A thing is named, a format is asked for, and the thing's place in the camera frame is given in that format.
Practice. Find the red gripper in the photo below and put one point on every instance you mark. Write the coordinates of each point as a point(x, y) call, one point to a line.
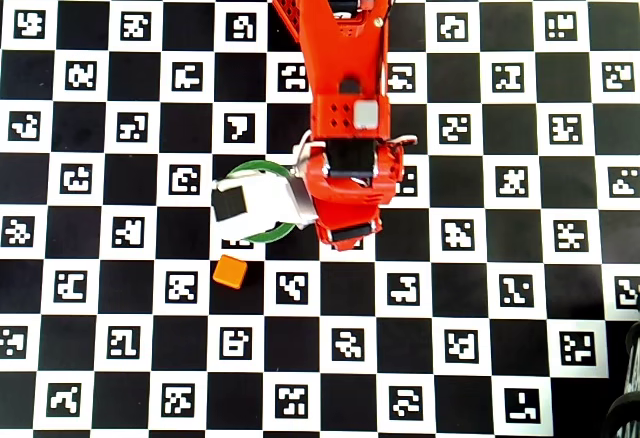
point(351, 234)

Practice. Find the orange cube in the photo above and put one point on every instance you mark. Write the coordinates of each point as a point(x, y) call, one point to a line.
point(230, 271)

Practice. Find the red robot base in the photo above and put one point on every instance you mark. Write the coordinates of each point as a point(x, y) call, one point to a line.
point(286, 3)

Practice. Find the red robot arm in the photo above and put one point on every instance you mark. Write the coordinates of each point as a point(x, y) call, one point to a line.
point(345, 48)

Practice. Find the grey square patch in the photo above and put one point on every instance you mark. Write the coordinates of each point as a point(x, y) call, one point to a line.
point(365, 114)

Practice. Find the black white marker checkerboard mat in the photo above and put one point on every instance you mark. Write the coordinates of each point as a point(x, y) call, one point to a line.
point(450, 308)

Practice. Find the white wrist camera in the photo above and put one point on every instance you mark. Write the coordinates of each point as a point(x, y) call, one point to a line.
point(265, 203)

